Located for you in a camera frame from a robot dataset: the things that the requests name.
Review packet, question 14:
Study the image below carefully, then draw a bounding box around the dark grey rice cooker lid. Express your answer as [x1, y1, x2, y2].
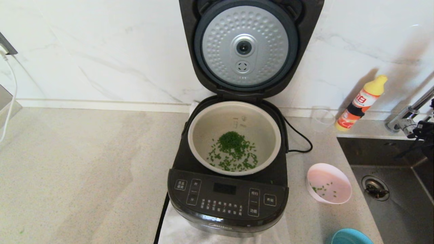
[179, 0, 324, 99]

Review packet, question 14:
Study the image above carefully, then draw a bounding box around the pink bowl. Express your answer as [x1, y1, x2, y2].
[307, 163, 352, 205]

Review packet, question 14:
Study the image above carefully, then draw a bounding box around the blue bowl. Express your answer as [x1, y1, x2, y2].
[331, 228, 374, 244]

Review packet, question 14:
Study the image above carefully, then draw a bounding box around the beige inner pot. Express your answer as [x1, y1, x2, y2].
[188, 101, 282, 175]

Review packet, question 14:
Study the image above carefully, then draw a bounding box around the dark grey rice cooker body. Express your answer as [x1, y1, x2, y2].
[167, 97, 289, 237]

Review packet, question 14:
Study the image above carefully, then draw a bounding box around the clear plastic cup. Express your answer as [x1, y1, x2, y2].
[310, 107, 336, 132]

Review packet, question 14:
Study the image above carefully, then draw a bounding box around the white cloth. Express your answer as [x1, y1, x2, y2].
[158, 101, 292, 244]

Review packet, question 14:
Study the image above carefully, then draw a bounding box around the yellow orange detergent bottle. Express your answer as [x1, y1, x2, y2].
[335, 75, 388, 132]

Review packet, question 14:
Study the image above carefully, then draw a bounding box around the metal sink drain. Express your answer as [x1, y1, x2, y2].
[362, 175, 390, 201]

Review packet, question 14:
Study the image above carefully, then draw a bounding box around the chrome faucet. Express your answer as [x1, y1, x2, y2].
[386, 86, 434, 138]

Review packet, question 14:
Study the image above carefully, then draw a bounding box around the grey flat panel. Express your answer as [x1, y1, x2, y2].
[0, 84, 23, 131]

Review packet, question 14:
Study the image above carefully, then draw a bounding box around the stainless steel sink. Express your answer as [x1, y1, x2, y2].
[336, 137, 434, 244]

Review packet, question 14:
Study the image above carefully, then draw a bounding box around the black power cord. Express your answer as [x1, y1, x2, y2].
[281, 115, 313, 152]

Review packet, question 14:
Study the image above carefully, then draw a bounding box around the white wall cable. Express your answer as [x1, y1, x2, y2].
[0, 51, 18, 143]

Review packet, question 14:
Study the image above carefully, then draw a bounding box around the dark wall socket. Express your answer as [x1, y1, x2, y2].
[0, 31, 19, 56]

